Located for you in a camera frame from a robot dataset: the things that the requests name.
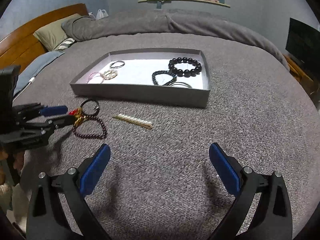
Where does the person's left hand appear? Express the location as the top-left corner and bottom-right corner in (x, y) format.
(12, 154), (25, 174)

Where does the dark red bead bracelet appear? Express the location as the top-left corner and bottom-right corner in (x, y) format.
(72, 116), (107, 140)

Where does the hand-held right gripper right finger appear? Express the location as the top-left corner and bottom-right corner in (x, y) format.
(209, 142), (293, 240)

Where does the wooden stand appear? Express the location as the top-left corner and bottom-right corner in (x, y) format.
(283, 53), (320, 93)

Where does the pink cord bracelet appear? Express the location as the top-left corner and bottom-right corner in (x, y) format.
(87, 72), (106, 84)

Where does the wooden wall shelf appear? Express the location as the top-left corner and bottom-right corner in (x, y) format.
(138, 0), (231, 8)

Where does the white charging cable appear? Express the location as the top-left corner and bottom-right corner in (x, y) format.
(14, 77), (36, 98)

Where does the light blue cloth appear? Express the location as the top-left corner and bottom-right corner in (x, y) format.
(13, 51), (66, 98)

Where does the silver bangle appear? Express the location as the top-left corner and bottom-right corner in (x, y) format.
(169, 81), (193, 89)

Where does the olive pillow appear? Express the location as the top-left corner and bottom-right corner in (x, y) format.
(33, 13), (83, 51)

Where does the rolled grey duvet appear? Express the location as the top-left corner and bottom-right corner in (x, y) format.
(61, 9), (291, 71)

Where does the black monitor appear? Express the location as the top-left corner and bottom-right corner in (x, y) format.
(285, 17), (320, 66)

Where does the blue bead bracelet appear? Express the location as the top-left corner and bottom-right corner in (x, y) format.
(152, 70), (176, 86)

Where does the small pearl bracelet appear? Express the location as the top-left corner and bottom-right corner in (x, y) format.
(101, 69), (118, 80)

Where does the white plastic bag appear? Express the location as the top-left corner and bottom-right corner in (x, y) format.
(95, 9), (109, 20)

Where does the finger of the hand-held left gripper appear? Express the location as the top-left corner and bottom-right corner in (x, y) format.
(37, 115), (76, 133)
(15, 102), (68, 117)

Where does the pearl hair clip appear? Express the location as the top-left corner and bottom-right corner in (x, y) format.
(112, 114), (153, 130)

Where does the wooden headboard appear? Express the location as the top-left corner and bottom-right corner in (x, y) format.
(0, 3), (89, 66)

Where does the large black bead bracelet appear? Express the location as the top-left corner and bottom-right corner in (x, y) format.
(168, 57), (202, 78)

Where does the black hair tie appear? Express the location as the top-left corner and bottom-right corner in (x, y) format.
(81, 100), (101, 117)

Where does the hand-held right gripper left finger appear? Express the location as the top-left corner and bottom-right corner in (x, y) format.
(26, 144), (112, 240)

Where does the striped pillow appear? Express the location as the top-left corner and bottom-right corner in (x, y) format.
(54, 37), (76, 51)

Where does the red and gold charm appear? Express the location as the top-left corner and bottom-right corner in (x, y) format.
(68, 108), (87, 127)

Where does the grey cardboard tray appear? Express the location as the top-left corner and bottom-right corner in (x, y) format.
(70, 49), (211, 109)

